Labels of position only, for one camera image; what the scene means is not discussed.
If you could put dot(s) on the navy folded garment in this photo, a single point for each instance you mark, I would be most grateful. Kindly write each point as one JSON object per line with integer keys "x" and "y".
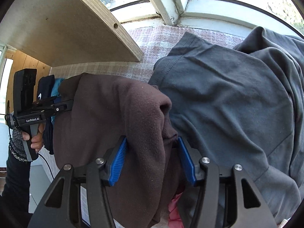
{"x": 45, "y": 86}

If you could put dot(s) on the dark grey t-shirt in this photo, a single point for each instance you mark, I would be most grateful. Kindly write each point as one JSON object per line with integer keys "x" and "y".
{"x": 242, "y": 105}

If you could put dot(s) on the black knit sleeve forearm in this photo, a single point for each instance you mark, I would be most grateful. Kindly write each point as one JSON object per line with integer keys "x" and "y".
{"x": 15, "y": 196}

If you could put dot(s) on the white window frame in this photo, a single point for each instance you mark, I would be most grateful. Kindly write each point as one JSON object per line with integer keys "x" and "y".
{"x": 283, "y": 16}

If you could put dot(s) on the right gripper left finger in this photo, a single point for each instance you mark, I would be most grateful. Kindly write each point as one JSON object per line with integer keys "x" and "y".
{"x": 77, "y": 197}

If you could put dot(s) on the pink plaid blanket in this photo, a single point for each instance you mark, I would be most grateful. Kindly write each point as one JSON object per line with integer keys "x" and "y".
{"x": 155, "y": 43}

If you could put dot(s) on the brown fleece garment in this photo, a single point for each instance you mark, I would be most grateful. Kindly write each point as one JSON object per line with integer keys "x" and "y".
{"x": 105, "y": 108}

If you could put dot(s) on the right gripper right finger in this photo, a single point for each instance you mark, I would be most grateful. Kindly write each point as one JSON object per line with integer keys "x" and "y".
{"x": 244, "y": 205}

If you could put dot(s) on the pink garment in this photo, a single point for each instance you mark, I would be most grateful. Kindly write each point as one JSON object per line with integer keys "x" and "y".
{"x": 174, "y": 220}

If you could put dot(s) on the light wooden cabinet panel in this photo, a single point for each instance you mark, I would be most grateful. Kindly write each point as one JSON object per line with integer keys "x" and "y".
{"x": 63, "y": 32}

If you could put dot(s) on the left hand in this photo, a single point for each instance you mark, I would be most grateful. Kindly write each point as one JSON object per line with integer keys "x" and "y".
{"x": 36, "y": 140}

